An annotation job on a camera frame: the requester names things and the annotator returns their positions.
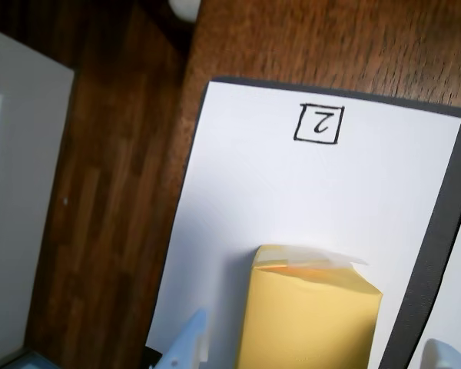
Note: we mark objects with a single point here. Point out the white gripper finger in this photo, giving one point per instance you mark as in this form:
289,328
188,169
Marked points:
445,357
184,353

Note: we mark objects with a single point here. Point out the yellow paper box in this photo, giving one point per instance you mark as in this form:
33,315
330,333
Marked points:
311,326

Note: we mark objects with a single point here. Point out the dark grey mat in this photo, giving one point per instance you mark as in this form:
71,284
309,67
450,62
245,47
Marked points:
436,250

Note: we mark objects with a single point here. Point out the white paper marked 2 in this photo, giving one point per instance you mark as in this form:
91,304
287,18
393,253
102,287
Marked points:
292,192

